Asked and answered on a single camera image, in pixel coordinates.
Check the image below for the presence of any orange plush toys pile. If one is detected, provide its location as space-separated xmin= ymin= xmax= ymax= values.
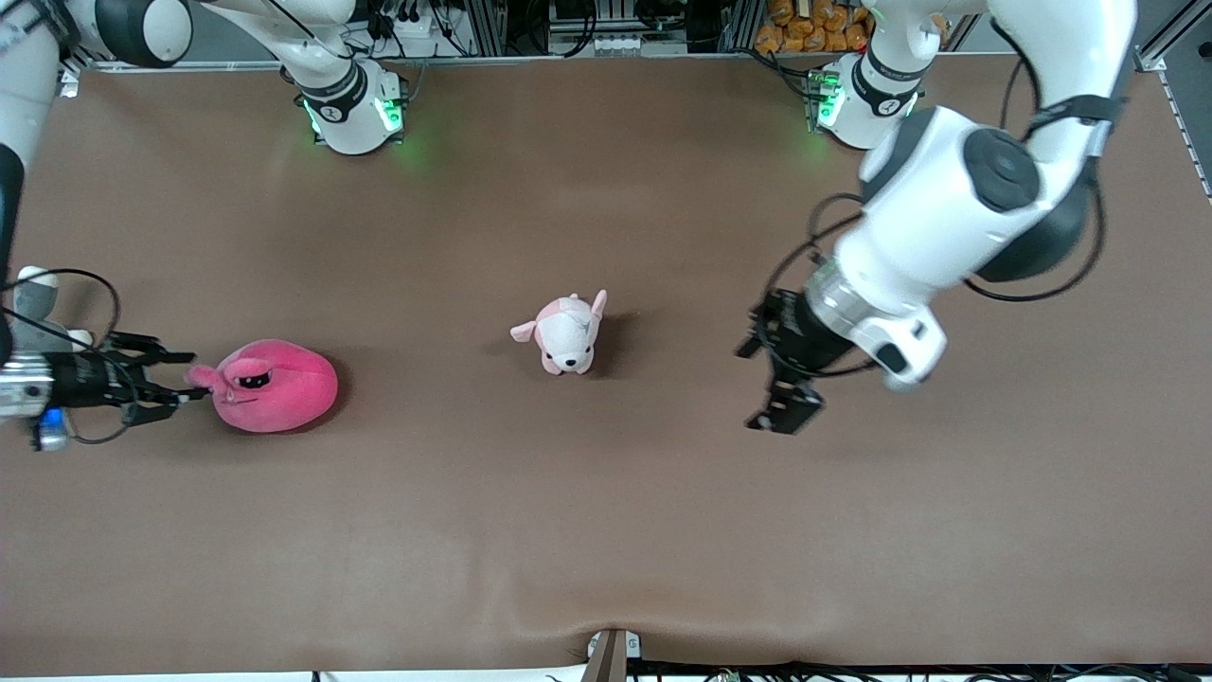
xmin=755 ymin=0 xmax=874 ymax=54

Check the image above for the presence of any metal table edge bracket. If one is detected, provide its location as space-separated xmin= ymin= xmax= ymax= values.
xmin=582 ymin=628 xmax=643 ymax=682

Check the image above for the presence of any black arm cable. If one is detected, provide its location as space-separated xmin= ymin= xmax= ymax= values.
xmin=756 ymin=17 xmax=1111 ymax=380
xmin=0 ymin=267 xmax=129 ymax=446

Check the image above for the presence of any pink round plush toy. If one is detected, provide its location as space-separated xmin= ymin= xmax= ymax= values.
xmin=185 ymin=339 xmax=340 ymax=435

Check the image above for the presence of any grey white plush husky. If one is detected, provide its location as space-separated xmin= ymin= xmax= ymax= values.
xmin=9 ymin=265 xmax=95 ymax=359

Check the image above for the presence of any table cover mat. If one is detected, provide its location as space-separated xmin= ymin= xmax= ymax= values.
xmin=0 ymin=52 xmax=1212 ymax=678

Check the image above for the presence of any white power strip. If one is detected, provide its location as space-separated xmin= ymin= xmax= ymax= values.
xmin=390 ymin=8 xmax=448 ymax=41

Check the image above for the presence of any small white pink plush dog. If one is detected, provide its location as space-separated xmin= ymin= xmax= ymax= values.
xmin=510 ymin=289 xmax=609 ymax=376

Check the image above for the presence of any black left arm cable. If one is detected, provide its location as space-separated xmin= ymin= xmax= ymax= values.
xmin=756 ymin=17 xmax=1111 ymax=380

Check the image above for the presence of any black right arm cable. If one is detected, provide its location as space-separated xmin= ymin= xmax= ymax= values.
xmin=0 ymin=267 xmax=129 ymax=446

